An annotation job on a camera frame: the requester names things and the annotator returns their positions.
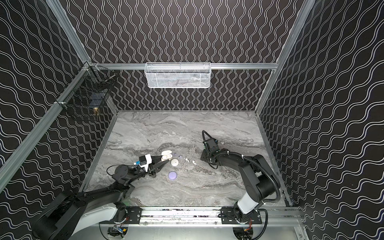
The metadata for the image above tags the brass fitting in basket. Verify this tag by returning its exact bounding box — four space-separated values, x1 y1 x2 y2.
93 107 100 116

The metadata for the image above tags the clear plastic earbud tray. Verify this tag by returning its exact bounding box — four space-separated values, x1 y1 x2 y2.
173 153 185 161

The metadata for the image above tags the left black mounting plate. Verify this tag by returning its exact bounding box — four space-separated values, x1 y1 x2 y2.
113 207 143 225

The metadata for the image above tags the beige earbud charging case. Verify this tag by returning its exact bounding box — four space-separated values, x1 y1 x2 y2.
162 150 173 161

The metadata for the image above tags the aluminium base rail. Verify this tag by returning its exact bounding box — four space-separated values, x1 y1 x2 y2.
68 205 310 240

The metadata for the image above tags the black wire wall basket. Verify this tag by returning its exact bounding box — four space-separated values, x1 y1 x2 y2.
60 66 117 122

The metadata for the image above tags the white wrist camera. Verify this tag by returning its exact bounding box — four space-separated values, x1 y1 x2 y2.
206 138 219 152
134 154 153 172

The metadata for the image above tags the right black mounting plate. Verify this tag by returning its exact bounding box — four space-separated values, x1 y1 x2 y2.
218 207 263 225

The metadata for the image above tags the white round disc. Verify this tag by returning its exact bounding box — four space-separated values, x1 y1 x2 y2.
171 159 179 167

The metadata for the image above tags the black mounting plate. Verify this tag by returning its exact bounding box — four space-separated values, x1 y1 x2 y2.
218 207 263 225
113 207 143 225

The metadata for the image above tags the purple round disc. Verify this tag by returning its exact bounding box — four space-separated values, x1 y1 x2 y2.
168 171 178 181

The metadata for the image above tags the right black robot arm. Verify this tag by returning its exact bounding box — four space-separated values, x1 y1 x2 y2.
201 143 282 217

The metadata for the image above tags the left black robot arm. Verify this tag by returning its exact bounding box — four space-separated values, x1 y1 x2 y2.
32 155 169 240

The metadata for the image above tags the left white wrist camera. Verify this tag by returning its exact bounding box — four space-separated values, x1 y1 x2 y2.
134 154 153 172

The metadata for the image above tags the white mesh wall basket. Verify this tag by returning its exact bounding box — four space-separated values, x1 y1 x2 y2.
144 62 212 89

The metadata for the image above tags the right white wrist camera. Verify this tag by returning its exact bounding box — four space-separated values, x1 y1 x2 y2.
206 138 219 152

